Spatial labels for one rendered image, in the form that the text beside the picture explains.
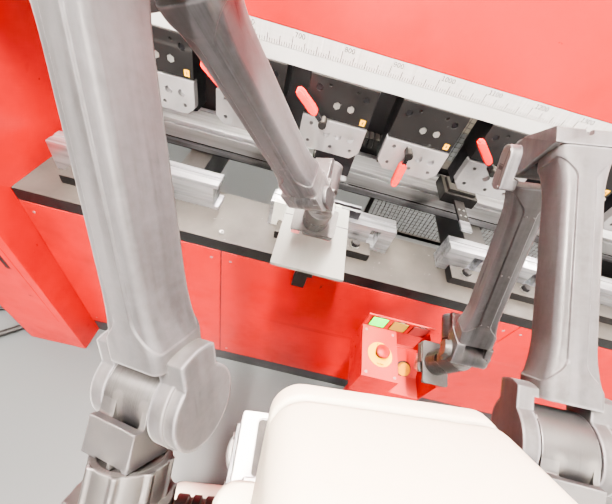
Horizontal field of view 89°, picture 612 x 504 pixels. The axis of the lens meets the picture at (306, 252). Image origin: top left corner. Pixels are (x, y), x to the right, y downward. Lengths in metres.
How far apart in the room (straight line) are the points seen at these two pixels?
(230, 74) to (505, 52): 0.54
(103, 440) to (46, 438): 1.40
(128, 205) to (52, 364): 1.63
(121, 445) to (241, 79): 0.35
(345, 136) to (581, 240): 0.50
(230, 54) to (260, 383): 1.48
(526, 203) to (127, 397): 0.57
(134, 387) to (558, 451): 0.42
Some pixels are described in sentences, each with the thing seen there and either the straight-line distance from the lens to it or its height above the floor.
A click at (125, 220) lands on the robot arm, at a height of 1.41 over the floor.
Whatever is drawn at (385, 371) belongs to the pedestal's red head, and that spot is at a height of 0.78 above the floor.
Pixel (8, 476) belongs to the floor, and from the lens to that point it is 1.75.
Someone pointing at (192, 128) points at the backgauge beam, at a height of 0.97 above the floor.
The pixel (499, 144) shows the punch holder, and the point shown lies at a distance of 0.85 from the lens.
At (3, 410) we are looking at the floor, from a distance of 1.84.
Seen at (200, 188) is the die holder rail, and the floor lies 0.94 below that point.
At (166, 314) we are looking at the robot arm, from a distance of 0.28.
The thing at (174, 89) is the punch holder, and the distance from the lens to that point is 0.85.
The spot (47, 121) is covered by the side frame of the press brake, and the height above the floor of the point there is 0.97.
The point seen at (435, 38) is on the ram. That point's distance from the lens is 0.73.
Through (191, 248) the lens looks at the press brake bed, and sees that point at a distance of 1.01.
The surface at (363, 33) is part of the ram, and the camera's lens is 0.72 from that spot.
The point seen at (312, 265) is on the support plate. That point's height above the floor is 1.00.
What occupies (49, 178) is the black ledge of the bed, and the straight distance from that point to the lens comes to 1.21.
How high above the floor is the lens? 1.57
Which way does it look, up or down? 48 degrees down
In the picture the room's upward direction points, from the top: 18 degrees clockwise
